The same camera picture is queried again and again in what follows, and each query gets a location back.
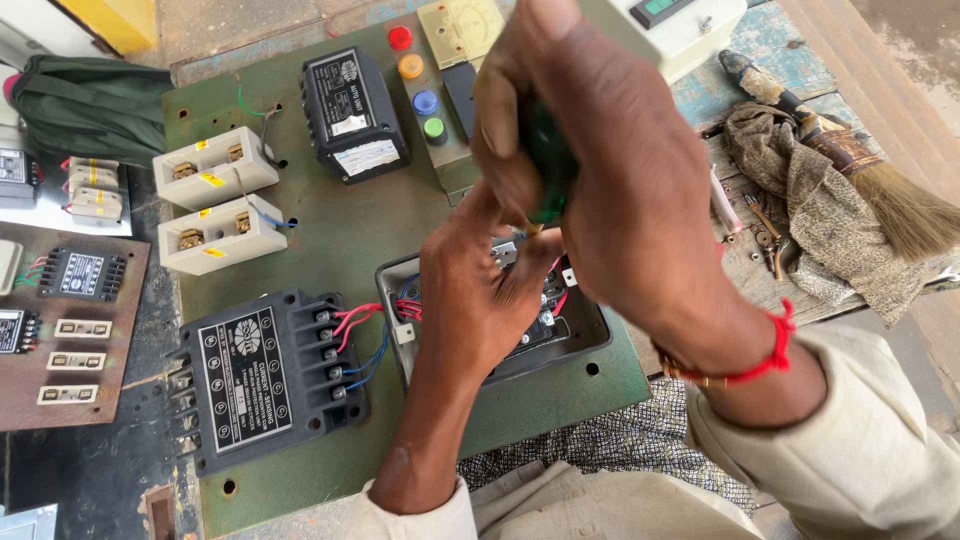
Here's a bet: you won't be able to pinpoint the person's beige shirt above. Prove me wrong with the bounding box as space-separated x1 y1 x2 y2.
337 322 960 540

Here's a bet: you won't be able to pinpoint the green metal panel board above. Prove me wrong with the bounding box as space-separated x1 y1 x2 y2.
161 9 654 538

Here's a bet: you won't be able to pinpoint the black white patterned cloth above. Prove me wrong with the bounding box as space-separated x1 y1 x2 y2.
456 377 757 519

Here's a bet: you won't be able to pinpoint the white porcelain fuse holder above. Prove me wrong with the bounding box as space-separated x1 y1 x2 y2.
157 193 290 277
152 126 281 213

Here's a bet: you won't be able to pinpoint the grey push button housing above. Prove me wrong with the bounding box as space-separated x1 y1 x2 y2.
388 28 483 205

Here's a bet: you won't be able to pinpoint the dark green bag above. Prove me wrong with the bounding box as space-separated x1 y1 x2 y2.
6 54 176 171

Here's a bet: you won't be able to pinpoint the grey wire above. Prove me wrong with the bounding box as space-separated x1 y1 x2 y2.
258 103 290 171

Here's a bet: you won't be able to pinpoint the person's left hand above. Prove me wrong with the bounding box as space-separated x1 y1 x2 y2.
414 180 569 393

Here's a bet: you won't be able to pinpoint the green handled screwdriver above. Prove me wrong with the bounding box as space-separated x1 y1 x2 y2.
517 97 582 235

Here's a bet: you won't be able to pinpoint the short blue wire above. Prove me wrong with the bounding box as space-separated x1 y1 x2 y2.
247 201 300 231

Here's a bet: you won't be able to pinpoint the green wire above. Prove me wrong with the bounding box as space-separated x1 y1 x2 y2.
235 73 283 119

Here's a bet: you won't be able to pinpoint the gold bead bracelet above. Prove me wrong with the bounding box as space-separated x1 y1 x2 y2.
651 341 730 390

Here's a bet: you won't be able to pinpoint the person's right hand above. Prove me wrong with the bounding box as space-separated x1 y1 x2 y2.
471 0 785 376

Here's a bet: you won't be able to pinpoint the black contactor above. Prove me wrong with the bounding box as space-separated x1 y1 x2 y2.
487 240 573 363

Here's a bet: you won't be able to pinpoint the white digital meter box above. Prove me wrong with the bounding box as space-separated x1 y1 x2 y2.
577 0 751 85

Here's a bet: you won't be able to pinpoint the black current sensing unit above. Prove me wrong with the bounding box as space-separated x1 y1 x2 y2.
168 288 372 477

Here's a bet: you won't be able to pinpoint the blue wires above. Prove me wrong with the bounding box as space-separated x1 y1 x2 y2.
341 321 393 393

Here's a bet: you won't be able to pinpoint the brown board with components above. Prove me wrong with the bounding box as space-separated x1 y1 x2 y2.
0 221 153 433

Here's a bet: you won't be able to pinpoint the yellow box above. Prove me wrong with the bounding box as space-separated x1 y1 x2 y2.
56 0 159 56

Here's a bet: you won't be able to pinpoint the cream analog meter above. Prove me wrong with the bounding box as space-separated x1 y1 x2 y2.
416 0 508 72

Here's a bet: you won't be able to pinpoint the straw hand brush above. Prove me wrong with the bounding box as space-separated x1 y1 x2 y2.
717 48 960 264

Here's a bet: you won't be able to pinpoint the grey open starter box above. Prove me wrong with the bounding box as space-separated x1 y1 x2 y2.
375 238 614 393

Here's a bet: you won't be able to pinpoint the white plastic tube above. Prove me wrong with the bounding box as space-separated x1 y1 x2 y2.
708 166 744 236

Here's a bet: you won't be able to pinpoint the metal plate with fuse holders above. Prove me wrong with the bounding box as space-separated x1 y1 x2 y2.
0 146 135 238

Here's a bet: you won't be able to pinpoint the grey metal sheet piece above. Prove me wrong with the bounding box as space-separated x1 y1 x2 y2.
0 503 59 540

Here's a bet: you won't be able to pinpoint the red thread bracelet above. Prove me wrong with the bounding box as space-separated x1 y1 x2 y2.
654 297 797 388

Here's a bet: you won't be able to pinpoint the brown patterned rag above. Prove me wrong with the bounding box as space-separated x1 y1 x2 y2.
705 101 960 329

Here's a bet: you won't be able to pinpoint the black auto unit box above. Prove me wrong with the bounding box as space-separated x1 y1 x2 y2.
298 46 412 186

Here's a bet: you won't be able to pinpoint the red wires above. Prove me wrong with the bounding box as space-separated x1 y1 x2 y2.
332 302 385 352

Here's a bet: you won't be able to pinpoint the small metal tool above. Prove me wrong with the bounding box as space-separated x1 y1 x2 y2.
753 228 794 283

